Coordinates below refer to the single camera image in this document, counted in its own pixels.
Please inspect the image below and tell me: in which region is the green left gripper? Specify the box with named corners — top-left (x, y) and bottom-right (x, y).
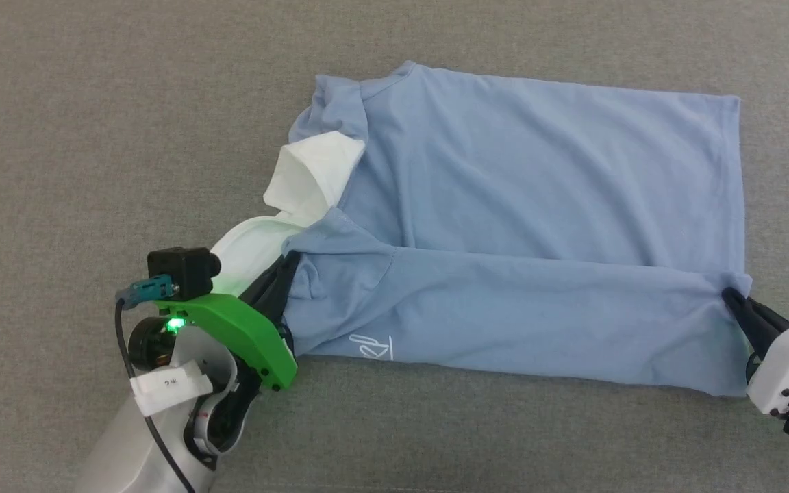
top-left (127, 251), bottom-right (303, 392)

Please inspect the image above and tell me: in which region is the left camera black cable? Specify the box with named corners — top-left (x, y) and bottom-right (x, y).
top-left (114, 275), bottom-right (198, 493)

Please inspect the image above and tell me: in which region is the white cable label tag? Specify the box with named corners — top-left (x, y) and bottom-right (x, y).
top-left (130, 361), bottom-right (214, 417)

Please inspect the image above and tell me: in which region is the light blue white shirt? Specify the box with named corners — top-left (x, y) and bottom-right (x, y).
top-left (208, 60), bottom-right (753, 398)

